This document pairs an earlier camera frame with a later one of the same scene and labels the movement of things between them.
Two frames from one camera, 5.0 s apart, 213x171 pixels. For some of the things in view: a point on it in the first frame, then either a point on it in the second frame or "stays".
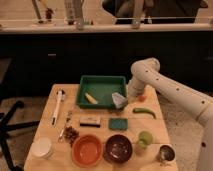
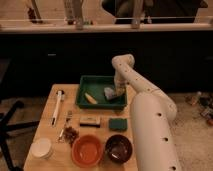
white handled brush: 60,96 stays
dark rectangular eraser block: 90,121 stays
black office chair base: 5,126 stays
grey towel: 118,100 → 108,92
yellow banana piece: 90,99 stays
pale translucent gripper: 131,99 → 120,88
